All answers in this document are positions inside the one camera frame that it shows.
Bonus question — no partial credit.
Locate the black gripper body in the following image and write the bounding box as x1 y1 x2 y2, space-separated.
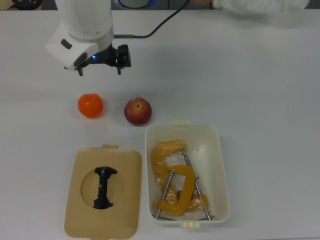
86 43 117 67

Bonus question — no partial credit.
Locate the orange fruit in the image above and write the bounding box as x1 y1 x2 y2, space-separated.
77 93 104 119

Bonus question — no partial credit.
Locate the tan container lid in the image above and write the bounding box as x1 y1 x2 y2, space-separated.
63 144 143 240

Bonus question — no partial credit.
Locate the white plastic container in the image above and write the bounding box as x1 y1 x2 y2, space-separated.
144 119 231 229

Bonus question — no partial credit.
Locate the red apple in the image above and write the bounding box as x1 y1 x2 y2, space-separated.
123 96 153 127

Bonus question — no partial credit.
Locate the dark rounded object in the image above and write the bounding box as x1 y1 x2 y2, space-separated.
11 0 45 9

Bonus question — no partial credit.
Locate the large yellow C-clamp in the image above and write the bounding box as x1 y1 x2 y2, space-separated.
149 140 216 222

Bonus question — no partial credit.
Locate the small yellow C-clamp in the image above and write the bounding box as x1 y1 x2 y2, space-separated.
154 164 198 220

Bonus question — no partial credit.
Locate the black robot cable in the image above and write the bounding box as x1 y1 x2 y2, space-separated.
113 0 190 40

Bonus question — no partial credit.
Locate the black lid handle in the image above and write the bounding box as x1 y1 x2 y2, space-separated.
92 165 119 210

